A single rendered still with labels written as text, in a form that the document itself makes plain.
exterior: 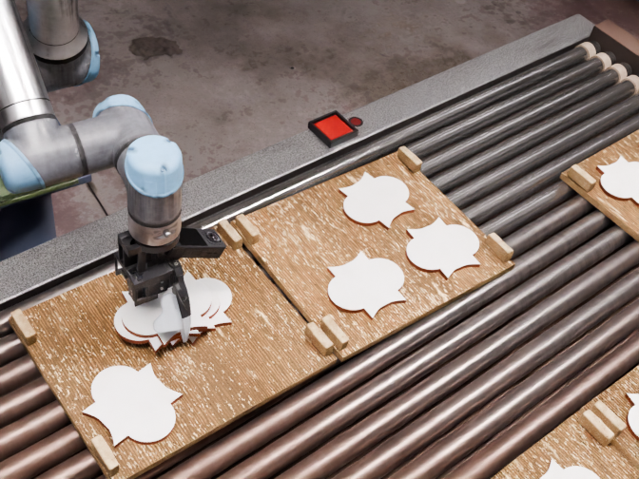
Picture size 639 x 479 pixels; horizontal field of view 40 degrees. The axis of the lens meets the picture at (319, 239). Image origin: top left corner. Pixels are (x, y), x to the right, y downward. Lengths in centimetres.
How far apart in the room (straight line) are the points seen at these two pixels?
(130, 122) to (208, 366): 42
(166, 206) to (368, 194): 60
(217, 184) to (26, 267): 39
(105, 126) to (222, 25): 249
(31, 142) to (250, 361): 50
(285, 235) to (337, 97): 185
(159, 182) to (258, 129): 208
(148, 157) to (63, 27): 50
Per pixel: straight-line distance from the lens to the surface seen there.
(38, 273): 160
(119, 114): 129
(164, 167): 118
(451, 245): 168
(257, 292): 154
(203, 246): 137
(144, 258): 132
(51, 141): 126
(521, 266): 173
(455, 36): 392
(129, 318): 145
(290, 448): 140
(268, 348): 148
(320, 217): 168
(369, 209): 170
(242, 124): 327
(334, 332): 148
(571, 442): 151
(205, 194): 172
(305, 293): 155
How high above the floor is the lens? 215
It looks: 48 degrees down
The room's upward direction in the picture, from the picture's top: 11 degrees clockwise
